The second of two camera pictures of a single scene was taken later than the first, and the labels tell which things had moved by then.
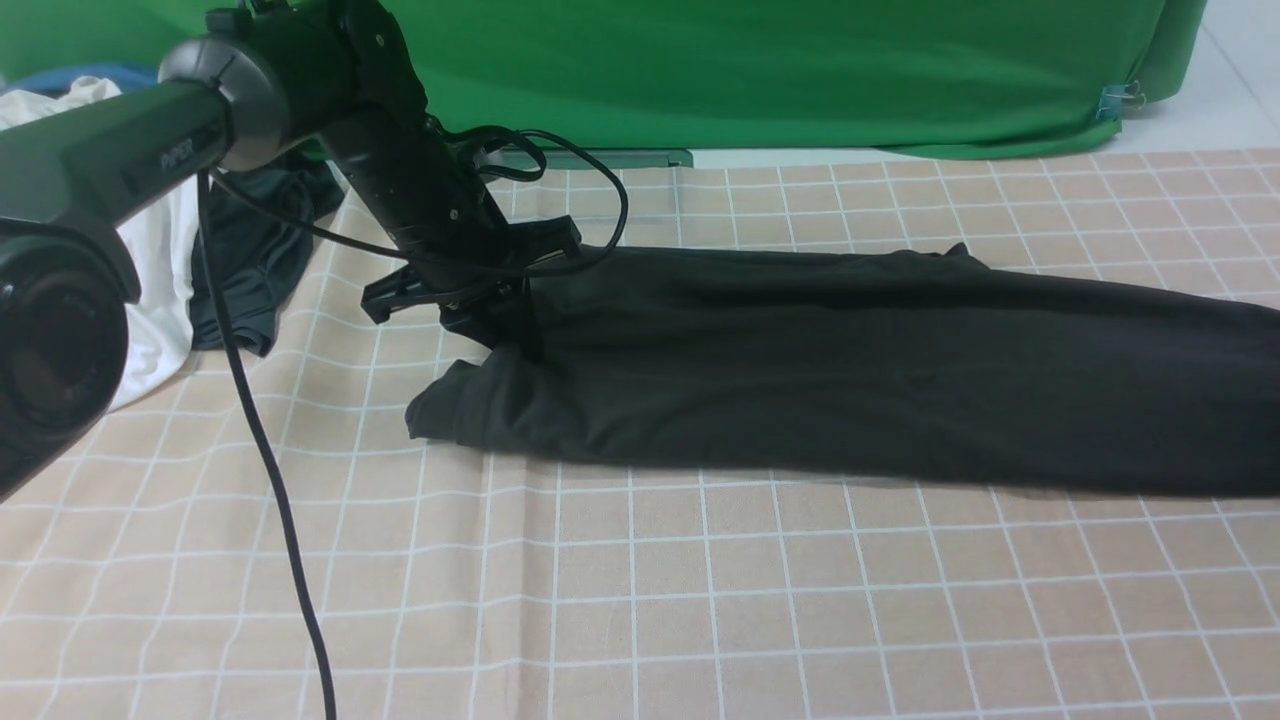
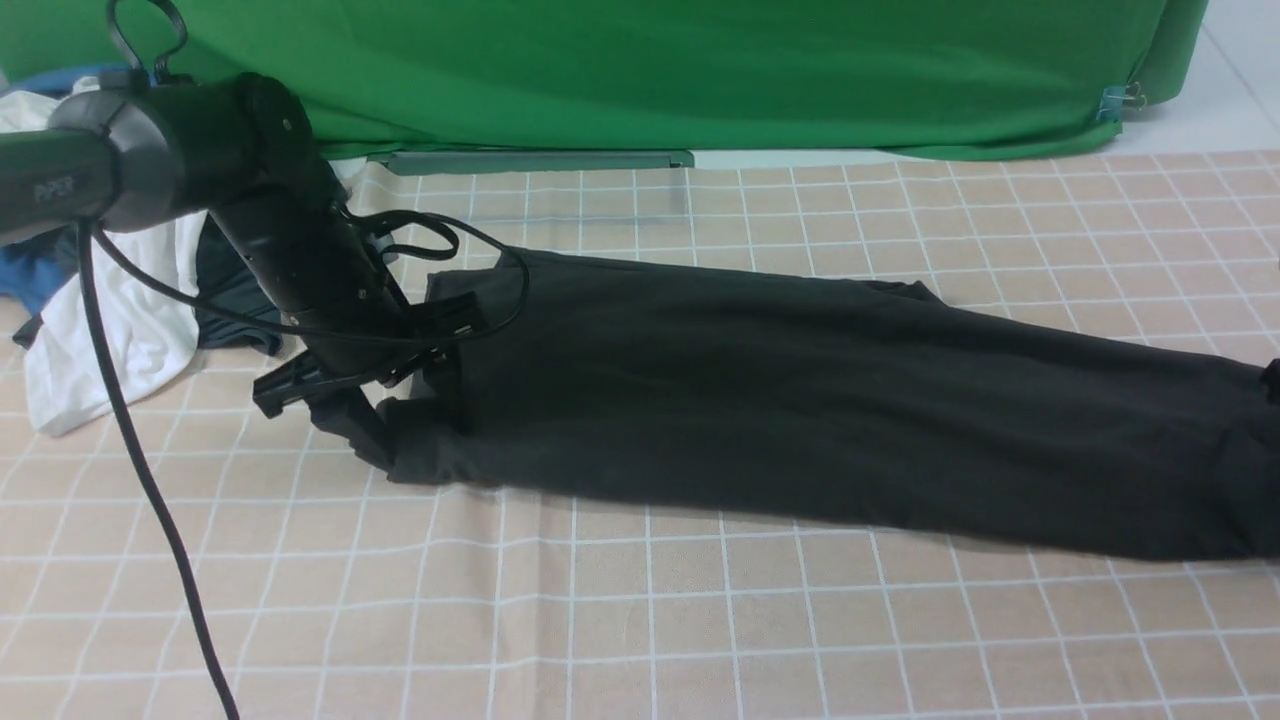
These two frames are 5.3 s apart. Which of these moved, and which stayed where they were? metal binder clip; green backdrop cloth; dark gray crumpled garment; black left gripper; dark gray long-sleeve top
Moved: black left gripper; dark gray long-sleeve top
Stayed: metal binder clip; dark gray crumpled garment; green backdrop cloth
